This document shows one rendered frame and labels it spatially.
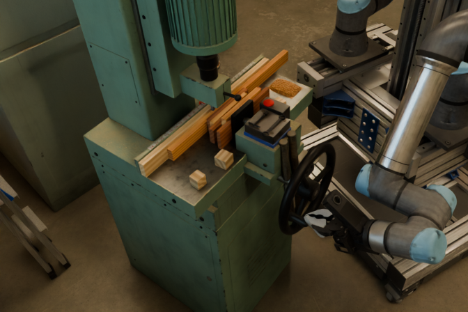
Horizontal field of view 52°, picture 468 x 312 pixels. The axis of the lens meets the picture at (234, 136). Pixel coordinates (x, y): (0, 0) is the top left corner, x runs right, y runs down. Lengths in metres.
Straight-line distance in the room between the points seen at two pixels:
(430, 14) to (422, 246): 0.85
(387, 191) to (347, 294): 1.04
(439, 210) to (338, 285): 1.08
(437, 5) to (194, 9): 0.83
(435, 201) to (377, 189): 0.13
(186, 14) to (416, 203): 0.69
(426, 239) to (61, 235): 1.82
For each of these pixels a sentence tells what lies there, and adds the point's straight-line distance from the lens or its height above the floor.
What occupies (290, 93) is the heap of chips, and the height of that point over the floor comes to 0.91.
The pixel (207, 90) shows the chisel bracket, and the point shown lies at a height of 1.06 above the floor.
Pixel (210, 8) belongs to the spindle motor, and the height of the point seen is 1.33.
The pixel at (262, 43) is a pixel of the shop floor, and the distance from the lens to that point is 3.51.
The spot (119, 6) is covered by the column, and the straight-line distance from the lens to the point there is 1.32.
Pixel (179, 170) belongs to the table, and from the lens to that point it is 1.35.
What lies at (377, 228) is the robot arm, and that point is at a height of 0.96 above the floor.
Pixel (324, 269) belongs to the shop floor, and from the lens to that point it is 2.20.
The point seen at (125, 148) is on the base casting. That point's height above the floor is 0.80.
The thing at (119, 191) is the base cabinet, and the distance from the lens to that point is 1.76.
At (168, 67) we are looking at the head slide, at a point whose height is 1.11.
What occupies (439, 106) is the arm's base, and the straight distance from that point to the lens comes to 1.62.
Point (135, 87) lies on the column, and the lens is 1.46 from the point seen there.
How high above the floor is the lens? 1.87
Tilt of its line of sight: 43 degrees down
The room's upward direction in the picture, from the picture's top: 4 degrees counter-clockwise
